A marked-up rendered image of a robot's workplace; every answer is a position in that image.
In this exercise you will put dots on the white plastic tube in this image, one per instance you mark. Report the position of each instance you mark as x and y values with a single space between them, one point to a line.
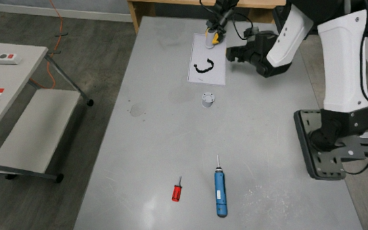
209 38

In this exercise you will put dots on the red-handled screwdriver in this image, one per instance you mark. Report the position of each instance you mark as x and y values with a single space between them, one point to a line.
176 192

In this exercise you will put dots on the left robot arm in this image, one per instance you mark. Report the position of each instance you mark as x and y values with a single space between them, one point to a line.
345 109

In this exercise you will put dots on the blue screwdriver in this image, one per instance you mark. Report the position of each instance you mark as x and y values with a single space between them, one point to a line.
221 207

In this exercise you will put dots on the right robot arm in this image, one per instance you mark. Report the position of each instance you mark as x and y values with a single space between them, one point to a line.
225 8

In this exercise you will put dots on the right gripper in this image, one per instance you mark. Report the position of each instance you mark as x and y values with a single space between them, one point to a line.
219 35

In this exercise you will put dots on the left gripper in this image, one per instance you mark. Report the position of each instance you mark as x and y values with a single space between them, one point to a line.
240 53

